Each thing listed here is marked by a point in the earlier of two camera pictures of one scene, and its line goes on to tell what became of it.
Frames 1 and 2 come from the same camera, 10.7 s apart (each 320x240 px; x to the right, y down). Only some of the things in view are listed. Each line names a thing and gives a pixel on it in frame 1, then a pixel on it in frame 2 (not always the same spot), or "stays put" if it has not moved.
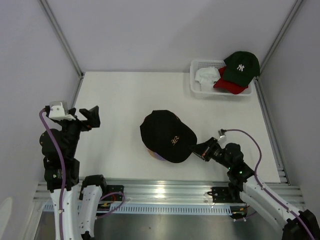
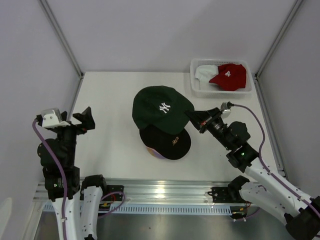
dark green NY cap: x=241 y=68 to x=162 y=108
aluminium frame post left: x=63 y=37 stays put
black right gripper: x=203 y=150 to x=198 y=117
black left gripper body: x=71 y=128 stays put
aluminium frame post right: x=296 y=7 stays put
